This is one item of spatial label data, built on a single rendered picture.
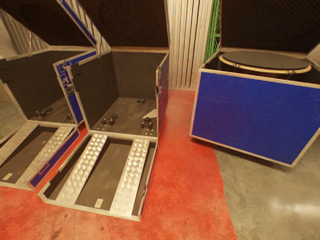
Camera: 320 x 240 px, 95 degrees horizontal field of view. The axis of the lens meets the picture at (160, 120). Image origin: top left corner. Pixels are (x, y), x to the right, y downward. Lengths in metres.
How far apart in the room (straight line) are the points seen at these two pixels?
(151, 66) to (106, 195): 1.77
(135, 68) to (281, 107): 1.89
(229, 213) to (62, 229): 1.33
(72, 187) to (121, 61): 1.78
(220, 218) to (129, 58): 2.21
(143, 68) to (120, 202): 1.80
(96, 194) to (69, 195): 0.24
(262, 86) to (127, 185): 1.43
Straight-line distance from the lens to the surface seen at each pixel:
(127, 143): 1.89
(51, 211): 1.73
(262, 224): 1.64
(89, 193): 1.65
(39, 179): 1.94
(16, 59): 2.68
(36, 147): 2.39
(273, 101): 1.53
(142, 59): 2.40
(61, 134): 2.23
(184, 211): 1.48
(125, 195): 1.51
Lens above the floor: 1.34
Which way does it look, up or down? 34 degrees down
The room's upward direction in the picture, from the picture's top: straight up
